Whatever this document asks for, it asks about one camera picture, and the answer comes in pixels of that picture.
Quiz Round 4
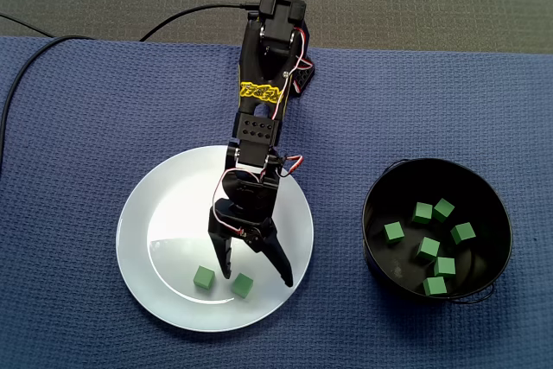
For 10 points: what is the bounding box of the white servo wire loop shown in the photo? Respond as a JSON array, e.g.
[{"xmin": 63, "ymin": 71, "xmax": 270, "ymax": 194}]
[{"xmin": 208, "ymin": 168, "xmax": 265, "ymax": 234}]

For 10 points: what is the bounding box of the black round bowl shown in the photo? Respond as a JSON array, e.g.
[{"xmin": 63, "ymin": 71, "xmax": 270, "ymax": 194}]
[{"xmin": 361, "ymin": 157, "xmax": 514, "ymax": 306}]

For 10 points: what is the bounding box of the green cube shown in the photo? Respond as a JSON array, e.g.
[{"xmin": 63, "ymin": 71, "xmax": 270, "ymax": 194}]
[
  {"xmin": 192, "ymin": 264, "xmax": 217, "ymax": 291},
  {"xmin": 433, "ymin": 256, "xmax": 457, "ymax": 278},
  {"xmin": 411, "ymin": 201, "xmax": 434, "ymax": 225},
  {"xmin": 423, "ymin": 276, "xmax": 448, "ymax": 297},
  {"xmin": 231, "ymin": 272, "xmax": 255, "ymax": 300},
  {"xmin": 383, "ymin": 220, "xmax": 405, "ymax": 243},
  {"xmin": 432, "ymin": 197, "xmax": 456, "ymax": 223},
  {"xmin": 450, "ymin": 221, "xmax": 477, "ymax": 245},
  {"xmin": 416, "ymin": 236, "xmax": 442, "ymax": 262}
]

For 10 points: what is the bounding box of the white round plate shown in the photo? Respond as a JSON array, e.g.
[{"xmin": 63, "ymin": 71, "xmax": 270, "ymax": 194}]
[{"xmin": 115, "ymin": 145, "xmax": 315, "ymax": 334}]

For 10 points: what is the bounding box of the blue woven mat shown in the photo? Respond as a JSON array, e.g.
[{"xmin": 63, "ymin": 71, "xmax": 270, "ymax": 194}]
[{"xmin": 0, "ymin": 35, "xmax": 553, "ymax": 369}]

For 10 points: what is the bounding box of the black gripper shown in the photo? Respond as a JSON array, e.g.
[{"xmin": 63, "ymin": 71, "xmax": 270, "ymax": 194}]
[{"xmin": 207, "ymin": 169, "xmax": 295, "ymax": 289}]

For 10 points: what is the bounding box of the thin black cable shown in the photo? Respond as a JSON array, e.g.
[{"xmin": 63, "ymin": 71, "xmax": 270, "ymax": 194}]
[{"xmin": 0, "ymin": 12, "xmax": 56, "ymax": 38}]

